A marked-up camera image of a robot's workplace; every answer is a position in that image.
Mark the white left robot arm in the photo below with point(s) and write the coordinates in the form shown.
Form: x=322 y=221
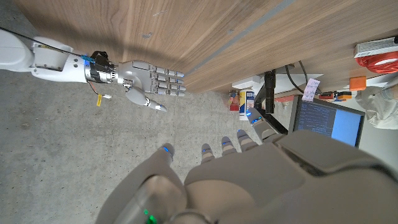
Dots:
x=12 y=49

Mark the long white box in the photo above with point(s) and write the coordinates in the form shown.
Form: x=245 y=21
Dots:
x=374 y=47

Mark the white cloth garment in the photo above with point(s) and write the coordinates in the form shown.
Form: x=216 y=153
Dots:
x=379 y=102

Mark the pink sticky note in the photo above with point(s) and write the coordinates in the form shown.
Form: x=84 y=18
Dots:
x=311 y=90

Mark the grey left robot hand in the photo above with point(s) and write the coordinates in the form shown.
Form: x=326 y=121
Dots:
x=273 y=183

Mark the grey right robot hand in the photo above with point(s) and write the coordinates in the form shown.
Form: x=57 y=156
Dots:
x=140 y=77

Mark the black computer monitor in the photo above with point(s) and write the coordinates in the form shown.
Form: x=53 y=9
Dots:
x=329 y=119

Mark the red book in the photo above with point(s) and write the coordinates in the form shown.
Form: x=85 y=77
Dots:
x=284 y=98

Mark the orange cube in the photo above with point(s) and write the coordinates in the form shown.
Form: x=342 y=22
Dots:
x=357 y=83

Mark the white wipes canister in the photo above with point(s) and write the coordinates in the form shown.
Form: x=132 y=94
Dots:
x=245 y=99

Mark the flat white box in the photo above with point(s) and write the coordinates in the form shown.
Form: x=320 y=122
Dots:
x=247 y=83

